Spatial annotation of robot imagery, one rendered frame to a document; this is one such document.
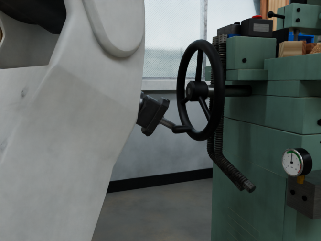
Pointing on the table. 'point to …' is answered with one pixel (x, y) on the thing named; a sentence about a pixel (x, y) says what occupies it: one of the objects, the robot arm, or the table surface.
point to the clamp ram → (281, 35)
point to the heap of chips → (316, 49)
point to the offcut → (290, 49)
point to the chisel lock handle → (274, 15)
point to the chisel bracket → (299, 18)
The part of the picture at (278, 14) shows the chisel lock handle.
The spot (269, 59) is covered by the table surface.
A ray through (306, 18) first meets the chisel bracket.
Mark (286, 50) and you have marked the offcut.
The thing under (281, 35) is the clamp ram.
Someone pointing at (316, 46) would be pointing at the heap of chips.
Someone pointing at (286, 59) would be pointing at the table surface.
